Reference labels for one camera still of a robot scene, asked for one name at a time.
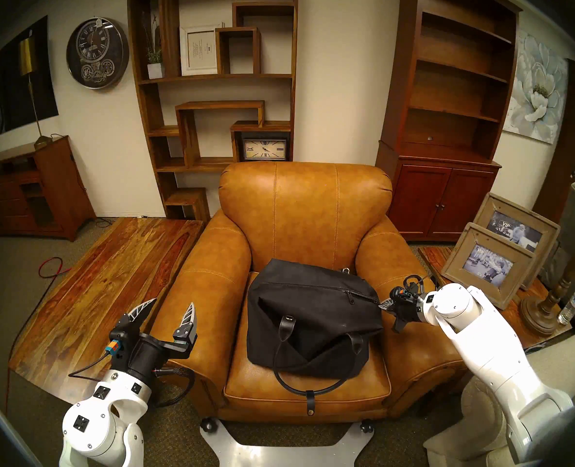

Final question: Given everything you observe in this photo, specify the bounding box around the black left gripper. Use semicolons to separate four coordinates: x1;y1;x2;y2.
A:
109;298;199;387

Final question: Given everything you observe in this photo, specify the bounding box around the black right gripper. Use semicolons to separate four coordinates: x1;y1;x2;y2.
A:
379;287;427;333

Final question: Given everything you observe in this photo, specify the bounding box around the black zippered duffel bag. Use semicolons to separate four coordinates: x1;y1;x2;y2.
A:
246;258;385;417

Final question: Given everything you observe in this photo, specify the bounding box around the open geometric wooden shelf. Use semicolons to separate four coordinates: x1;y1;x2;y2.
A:
127;0;299;223

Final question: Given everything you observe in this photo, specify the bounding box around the striped wood coffee table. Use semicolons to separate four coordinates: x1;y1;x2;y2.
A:
8;217;205;404

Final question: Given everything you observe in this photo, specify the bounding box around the cherry wood bookcase hutch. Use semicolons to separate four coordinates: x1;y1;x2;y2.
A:
375;0;522;242

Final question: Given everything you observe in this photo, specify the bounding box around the tan leather armchair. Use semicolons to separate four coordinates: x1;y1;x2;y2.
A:
149;161;469;424

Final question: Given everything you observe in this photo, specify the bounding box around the striped wood side table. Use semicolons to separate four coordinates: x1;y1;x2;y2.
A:
418;245;572;350

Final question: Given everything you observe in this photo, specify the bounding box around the turned wood lamp base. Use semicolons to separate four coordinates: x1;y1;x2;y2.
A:
520;218;575;336

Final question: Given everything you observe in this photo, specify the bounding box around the dark wood media console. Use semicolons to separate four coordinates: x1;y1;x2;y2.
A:
0;135;96;242

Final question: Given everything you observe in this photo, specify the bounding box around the clear plastic water bottle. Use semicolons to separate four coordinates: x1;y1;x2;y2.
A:
557;285;575;325

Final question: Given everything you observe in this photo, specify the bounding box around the beige upholstered armchair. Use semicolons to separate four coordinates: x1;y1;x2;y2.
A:
424;325;575;467

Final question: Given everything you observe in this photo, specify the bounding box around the rectangular mantel clock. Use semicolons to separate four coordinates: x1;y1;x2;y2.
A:
241;138;289;161

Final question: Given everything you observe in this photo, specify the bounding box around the small potted plant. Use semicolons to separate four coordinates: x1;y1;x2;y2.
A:
142;14;166;80

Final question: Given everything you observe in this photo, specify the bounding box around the white flower painting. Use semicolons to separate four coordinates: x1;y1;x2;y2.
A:
503;31;569;144

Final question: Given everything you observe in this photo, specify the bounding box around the white framed certificate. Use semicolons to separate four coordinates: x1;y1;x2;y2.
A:
180;24;222;76

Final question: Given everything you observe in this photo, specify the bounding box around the gold shade table lamp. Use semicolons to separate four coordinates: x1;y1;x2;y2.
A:
18;36;54;149

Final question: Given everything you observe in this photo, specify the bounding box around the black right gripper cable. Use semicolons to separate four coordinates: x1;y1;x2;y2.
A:
403;274;439;296

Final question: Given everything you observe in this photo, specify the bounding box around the braided black cable loop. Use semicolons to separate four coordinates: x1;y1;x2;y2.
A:
151;366;196;407

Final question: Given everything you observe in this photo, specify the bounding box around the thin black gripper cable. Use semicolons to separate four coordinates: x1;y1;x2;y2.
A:
68;352;113;380

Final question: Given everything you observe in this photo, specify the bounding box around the small rustic photo frame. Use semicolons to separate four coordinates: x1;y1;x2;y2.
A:
441;223;536;310

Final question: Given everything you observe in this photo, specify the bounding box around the large rustic photo frame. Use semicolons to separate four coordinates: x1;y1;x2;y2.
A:
473;193;561;291

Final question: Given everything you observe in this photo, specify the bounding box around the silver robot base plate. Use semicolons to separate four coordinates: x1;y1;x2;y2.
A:
200;420;375;467

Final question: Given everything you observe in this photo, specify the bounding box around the round gear wall clock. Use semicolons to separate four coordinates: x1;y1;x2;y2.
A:
66;17;130;90

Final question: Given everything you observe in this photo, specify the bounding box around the dark zebra wall canvas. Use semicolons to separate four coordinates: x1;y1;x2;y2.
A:
0;16;60;140

